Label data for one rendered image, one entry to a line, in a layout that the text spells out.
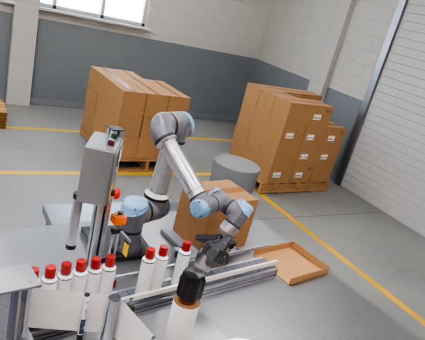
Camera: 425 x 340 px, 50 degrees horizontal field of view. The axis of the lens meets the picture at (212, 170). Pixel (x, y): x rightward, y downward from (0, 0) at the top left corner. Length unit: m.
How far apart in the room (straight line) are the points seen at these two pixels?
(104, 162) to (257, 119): 4.24
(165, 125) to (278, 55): 6.19
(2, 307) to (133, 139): 3.89
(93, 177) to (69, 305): 0.40
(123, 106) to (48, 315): 3.60
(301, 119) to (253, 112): 0.63
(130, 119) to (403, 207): 3.48
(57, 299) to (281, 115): 4.12
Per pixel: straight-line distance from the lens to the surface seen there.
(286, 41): 7.90
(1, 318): 1.41
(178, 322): 1.54
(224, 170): 4.15
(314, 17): 7.54
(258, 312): 2.01
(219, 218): 2.17
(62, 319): 1.56
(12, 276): 1.41
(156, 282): 1.81
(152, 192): 2.11
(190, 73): 7.79
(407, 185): 6.10
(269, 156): 5.39
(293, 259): 2.47
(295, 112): 5.28
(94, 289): 1.66
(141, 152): 5.22
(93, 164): 1.46
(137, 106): 5.00
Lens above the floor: 1.97
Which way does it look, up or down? 20 degrees down
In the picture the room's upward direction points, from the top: 15 degrees clockwise
